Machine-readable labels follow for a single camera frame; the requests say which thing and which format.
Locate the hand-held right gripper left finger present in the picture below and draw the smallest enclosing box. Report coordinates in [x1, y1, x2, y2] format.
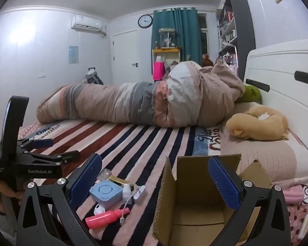
[17, 153, 103, 246]

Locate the round wall clock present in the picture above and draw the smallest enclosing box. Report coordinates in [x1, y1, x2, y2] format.
[138, 15, 153, 28]

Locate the teal curtain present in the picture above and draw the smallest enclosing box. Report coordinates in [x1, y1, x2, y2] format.
[151, 8, 203, 62]

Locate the pink ribbed pillow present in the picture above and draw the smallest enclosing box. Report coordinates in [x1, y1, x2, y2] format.
[221, 127, 308, 186]

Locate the gold rectangular box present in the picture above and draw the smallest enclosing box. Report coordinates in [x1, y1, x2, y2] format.
[108, 175, 130, 186]

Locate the pink grey striped quilt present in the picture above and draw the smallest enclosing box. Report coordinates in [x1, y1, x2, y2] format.
[36, 61, 246, 129]

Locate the yellow metal rack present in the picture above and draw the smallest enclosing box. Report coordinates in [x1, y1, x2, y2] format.
[152, 47, 182, 81]

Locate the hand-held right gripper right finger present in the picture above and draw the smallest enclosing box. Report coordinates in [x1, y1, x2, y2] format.
[208, 156, 291, 246]

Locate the white air conditioner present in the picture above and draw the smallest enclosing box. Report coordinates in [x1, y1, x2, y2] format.
[71, 15, 107, 36]

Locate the green plush toy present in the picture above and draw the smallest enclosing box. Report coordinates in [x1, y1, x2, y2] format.
[236, 84, 262, 104]

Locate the pink power bank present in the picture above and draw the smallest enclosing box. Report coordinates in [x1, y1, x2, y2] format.
[282, 186, 305, 204]

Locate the white door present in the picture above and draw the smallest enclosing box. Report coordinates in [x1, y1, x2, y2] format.
[111, 30, 139, 85]

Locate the striped printed blanket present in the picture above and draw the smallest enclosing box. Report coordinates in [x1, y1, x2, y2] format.
[17, 119, 222, 246]

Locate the white cable adapter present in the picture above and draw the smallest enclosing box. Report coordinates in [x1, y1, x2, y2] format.
[133, 185, 147, 200]

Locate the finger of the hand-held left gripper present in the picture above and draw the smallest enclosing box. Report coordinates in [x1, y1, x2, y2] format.
[20, 138, 54, 150]
[37, 151, 81, 165]

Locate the dark bookshelf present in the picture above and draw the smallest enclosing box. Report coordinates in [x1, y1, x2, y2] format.
[215, 0, 256, 66]

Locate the brown cardboard box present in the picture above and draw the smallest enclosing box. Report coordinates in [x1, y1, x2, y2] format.
[152, 154, 274, 246]

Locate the brown teddy bear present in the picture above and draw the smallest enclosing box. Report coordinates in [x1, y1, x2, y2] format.
[202, 54, 214, 67]

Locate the pale blue square device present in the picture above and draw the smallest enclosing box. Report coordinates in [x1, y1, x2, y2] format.
[89, 180, 124, 207]

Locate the person's left hand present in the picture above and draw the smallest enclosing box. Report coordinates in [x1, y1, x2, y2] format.
[0, 178, 23, 214]

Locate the dark patterned bag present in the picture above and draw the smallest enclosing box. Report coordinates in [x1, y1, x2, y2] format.
[83, 67, 103, 85]

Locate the pink plastic bottle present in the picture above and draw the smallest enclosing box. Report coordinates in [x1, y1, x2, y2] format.
[85, 207, 131, 230]

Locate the pink dotted bed sheet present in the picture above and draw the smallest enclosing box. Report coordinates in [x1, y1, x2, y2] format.
[282, 183, 308, 246]

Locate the white tube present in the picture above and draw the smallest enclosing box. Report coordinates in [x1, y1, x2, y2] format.
[297, 214, 308, 239]

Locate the glass display tank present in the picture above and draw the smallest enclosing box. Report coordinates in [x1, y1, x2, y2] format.
[158, 28, 176, 49]

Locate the bright pink bag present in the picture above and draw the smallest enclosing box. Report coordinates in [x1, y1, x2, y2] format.
[153, 61, 165, 81]

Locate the pale blue wall poster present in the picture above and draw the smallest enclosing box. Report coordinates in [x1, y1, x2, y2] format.
[69, 46, 79, 64]

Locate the tan plush toy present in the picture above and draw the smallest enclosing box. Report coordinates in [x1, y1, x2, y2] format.
[225, 105, 290, 141]

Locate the white bed headboard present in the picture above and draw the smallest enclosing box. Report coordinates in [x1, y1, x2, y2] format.
[242, 38, 308, 166]

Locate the white charging cable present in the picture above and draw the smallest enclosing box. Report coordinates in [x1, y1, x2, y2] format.
[119, 190, 141, 226]

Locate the small clear plastic case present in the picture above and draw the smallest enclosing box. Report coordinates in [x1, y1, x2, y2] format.
[96, 169, 111, 181]

